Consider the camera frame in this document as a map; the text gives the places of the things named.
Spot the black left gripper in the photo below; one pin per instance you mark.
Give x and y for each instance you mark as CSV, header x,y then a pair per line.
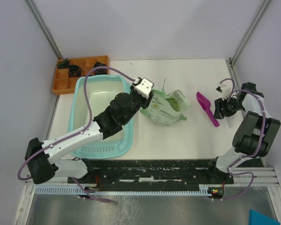
x,y
146,102

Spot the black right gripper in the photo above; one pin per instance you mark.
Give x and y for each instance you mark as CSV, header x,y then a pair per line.
x,y
220,103

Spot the green cat litter bag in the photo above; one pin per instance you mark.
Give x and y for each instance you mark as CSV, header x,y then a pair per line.
x,y
166,109

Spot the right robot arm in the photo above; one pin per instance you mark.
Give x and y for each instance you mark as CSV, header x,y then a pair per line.
x,y
257,131

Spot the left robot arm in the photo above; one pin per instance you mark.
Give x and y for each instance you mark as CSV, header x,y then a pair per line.
x,y
41,157

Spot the magenta plastic litter scoop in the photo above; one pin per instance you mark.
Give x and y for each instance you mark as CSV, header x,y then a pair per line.
x,y
206,106

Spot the teal plastic litter box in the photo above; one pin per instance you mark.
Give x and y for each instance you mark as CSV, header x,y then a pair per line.
x,y
92,98

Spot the black round part in tray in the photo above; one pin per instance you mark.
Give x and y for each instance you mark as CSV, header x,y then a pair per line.
x,y
102,70

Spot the orange wooden compartment tray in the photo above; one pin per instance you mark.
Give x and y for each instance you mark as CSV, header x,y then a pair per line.
x,y
62,84

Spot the small circuit board with LEDs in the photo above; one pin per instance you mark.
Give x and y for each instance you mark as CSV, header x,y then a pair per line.
x,y
217,192

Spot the blue foam pad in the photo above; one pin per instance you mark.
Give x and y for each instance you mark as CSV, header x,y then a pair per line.
x,y
256,218

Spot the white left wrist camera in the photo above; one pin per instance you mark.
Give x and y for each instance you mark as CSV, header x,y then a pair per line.
x,y
143,86

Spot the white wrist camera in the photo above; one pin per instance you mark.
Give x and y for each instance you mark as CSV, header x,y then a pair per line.
x,y
143,86
224,90

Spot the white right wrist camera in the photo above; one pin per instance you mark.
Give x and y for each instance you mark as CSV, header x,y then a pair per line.
x,y
224,90

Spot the black ring part in tray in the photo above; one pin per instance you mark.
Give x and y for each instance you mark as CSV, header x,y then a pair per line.
x,y
74,71

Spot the black mounting base plate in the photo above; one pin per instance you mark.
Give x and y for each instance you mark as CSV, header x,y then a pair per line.
x,y
188,172

